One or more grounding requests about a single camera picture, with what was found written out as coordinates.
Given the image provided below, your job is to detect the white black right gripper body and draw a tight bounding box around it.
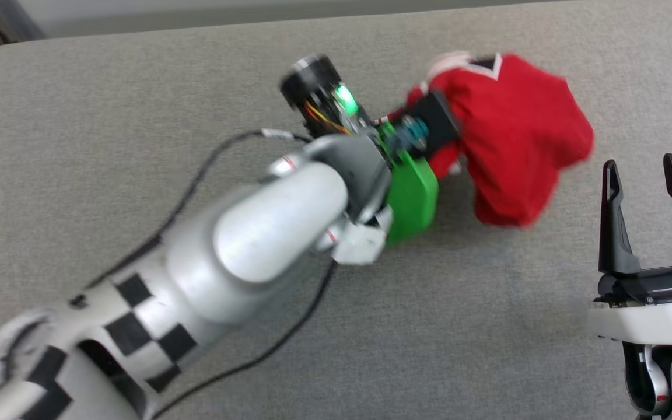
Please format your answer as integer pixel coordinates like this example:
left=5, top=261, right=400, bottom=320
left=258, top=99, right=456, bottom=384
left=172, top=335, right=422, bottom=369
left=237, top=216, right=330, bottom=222
left=587, top=264, right=672, bottom=345

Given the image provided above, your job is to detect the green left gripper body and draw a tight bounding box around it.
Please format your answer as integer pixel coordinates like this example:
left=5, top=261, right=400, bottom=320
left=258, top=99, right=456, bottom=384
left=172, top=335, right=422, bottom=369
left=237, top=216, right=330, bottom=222
left=385, top=149, right=439, bottom=246

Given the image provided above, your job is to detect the red garment with white collar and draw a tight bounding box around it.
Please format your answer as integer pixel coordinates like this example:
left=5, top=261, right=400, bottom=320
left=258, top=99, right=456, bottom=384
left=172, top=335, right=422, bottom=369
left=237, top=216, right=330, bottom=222
left=374, top=51, right=595, bottom=228

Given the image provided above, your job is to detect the grey fabric sofa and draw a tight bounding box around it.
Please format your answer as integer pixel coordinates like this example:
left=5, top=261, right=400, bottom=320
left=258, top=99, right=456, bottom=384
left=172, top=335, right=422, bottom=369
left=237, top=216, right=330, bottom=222
left=0, top=0, right=672, bottom=420

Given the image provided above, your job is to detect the thin black cable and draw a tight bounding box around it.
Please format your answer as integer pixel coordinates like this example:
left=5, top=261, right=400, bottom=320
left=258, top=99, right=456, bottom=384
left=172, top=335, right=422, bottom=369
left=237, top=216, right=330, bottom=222
left=82, top=128, right=313, bottom=289
left=149, top=260, right=338, bottom=420

